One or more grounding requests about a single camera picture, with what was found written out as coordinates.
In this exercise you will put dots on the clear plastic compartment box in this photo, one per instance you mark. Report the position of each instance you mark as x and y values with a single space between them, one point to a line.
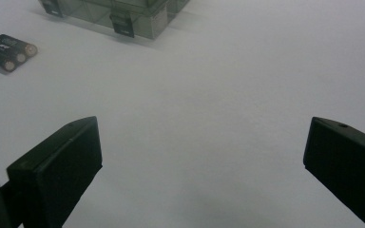
139 19

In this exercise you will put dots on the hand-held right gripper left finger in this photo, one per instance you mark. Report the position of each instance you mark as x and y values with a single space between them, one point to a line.
60 167

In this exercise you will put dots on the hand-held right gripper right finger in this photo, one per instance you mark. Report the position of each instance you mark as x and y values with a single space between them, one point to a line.
345 164

